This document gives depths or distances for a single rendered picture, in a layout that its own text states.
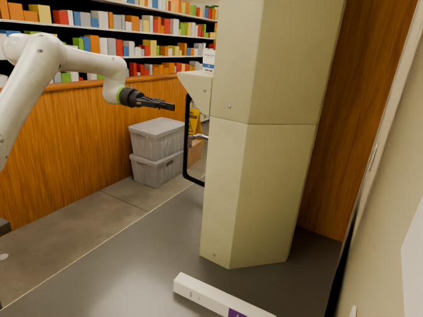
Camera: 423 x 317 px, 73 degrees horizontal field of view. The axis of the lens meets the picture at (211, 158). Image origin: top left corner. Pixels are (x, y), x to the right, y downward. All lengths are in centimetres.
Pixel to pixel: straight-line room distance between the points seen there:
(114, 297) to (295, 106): 69
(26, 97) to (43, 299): 60
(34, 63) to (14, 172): 174
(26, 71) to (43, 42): 11
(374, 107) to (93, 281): 98
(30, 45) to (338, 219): 121
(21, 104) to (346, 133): 105
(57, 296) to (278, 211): 65
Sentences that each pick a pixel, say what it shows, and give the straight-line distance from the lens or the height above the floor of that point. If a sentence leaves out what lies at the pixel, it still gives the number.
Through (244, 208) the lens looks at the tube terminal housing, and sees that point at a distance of 84.
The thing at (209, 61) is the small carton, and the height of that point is 154.
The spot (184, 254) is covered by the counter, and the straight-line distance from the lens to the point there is 100.
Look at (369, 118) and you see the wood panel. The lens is 104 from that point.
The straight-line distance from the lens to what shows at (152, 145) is 310.
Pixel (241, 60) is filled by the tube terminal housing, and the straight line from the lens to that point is 72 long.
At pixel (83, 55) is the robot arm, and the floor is 149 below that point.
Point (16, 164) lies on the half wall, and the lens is 275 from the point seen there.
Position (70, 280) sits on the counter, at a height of 94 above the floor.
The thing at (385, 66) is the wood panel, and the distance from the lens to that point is 103.
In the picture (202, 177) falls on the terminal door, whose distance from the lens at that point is 127.
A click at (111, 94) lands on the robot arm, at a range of 152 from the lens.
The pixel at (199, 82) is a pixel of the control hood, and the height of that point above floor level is 149.
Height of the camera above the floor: 160
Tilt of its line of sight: 22 degrees down
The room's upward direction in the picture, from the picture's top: 5 degrees clockwise
